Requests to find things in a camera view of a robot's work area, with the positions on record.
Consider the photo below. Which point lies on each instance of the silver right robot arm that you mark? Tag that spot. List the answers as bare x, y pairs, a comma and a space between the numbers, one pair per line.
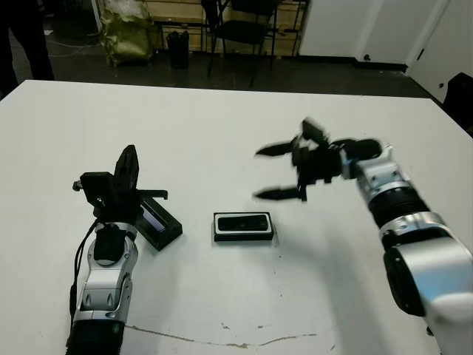
417, 240

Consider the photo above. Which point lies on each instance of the black mesh office chair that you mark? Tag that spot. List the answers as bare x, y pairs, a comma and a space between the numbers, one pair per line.
244, 31

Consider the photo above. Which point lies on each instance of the white door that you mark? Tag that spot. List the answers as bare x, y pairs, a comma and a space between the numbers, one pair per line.
443, 40

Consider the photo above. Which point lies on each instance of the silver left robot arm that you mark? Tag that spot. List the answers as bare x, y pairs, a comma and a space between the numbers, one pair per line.
103, 284

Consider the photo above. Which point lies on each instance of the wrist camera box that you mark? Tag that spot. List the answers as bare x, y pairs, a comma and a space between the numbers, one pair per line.
94, 188
314, 131

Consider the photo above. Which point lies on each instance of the green sack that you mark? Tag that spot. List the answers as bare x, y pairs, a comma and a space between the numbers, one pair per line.
125, 40

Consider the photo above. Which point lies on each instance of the small black bin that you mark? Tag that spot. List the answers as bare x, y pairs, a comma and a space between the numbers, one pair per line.
178, 50

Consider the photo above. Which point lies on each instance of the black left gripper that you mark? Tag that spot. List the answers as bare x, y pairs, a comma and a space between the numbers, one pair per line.
120, 207

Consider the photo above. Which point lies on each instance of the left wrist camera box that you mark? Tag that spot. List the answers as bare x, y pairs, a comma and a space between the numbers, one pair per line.
94, 188

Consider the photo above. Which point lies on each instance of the black box lid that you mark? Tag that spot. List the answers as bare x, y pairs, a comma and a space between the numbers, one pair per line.
166, 231

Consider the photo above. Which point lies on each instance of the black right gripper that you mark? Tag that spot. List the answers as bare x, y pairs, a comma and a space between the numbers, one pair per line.
318, 164

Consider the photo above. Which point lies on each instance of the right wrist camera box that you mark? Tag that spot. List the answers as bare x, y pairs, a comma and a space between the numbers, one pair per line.
314, 131

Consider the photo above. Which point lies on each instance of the black box base white insert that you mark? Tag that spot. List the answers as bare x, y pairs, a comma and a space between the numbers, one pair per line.
244, 236

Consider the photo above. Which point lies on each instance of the person in beige jacket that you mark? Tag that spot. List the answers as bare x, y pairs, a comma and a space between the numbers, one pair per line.
26, 44

